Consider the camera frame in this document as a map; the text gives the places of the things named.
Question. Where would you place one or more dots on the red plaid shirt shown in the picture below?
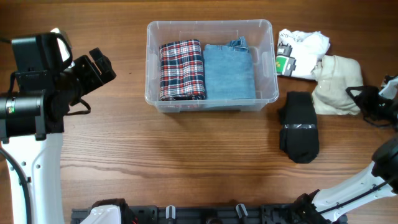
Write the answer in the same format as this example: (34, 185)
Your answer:
(181, 71)

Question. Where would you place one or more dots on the blue denim jeans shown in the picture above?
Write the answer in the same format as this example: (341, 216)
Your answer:
(229, 71)

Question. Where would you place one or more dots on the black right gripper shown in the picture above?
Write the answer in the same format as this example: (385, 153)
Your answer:
(367, 99)

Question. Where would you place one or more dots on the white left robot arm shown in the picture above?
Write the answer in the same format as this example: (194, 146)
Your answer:
(48, 81)

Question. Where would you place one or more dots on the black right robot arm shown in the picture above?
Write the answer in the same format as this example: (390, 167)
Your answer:
(377, 180)

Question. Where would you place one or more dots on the white printed t-shirt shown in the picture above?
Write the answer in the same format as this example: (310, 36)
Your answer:
(299, 52)

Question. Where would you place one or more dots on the cream sweatshirt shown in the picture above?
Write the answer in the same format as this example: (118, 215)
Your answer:
(334, 74)

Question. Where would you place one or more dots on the black garment with tape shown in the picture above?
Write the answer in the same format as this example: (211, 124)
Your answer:
(299, 137)

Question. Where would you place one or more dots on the clear plastic storage bin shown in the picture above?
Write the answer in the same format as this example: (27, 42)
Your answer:
(260, 39)

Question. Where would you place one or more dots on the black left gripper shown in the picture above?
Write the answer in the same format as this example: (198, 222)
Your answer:
(94, 78)

